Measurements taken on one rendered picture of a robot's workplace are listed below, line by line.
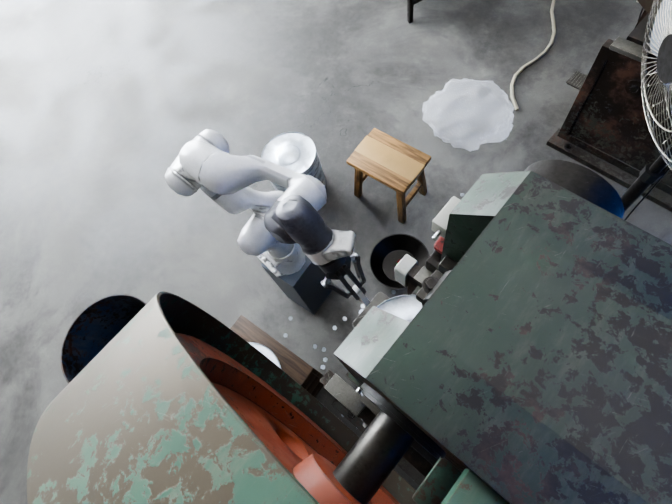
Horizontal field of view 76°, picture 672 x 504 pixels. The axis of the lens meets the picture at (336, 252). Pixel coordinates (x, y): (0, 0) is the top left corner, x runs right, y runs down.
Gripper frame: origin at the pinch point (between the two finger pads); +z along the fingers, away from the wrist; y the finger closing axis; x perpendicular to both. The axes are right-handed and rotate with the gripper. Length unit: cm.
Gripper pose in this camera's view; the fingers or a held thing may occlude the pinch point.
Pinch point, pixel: (361, 295)
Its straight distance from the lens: 123.4
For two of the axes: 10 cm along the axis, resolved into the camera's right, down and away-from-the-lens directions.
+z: 4.7, 6.0, 6.5
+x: 4.9, 4.4, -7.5
